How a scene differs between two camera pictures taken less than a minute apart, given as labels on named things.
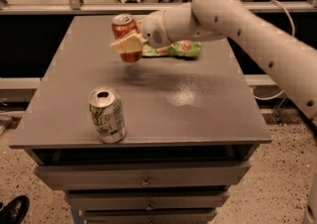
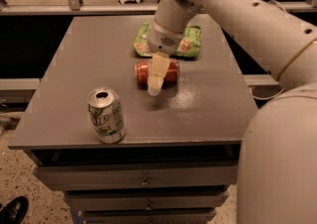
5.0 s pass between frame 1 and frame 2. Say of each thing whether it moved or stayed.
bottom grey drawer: stayed
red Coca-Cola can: moved
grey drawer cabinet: stayed
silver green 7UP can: stayed
